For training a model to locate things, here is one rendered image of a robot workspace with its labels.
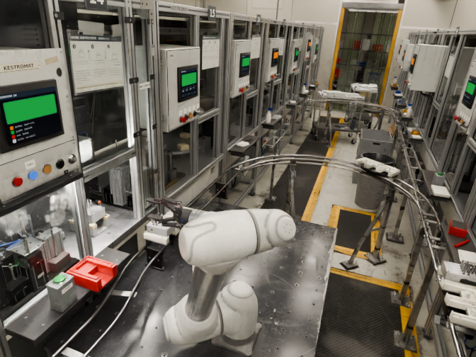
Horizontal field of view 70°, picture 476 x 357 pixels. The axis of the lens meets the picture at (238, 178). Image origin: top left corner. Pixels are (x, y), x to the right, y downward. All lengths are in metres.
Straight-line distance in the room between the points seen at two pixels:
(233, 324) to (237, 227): 0.66
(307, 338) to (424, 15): 8.55
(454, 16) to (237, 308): 8.83
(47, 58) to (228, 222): 0.86
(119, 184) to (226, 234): 1.27
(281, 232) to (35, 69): 0.96
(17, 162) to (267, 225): 0.86
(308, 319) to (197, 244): 1.01
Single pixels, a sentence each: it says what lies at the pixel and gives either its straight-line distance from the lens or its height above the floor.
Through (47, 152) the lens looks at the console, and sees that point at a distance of 1.42.
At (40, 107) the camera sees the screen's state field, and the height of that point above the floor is 1.65.
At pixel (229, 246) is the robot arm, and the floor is 1.41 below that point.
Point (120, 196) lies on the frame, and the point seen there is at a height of 0.98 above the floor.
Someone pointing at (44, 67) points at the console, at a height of 1.77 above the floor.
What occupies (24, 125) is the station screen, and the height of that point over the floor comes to 1.61.
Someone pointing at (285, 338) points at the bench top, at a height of 0.68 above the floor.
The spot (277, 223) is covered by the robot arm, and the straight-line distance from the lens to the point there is 0.93.
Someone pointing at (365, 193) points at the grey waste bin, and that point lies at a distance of 4.34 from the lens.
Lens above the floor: 1.93
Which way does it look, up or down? 24 degrees down
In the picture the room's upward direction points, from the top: 3 degrees clockwise
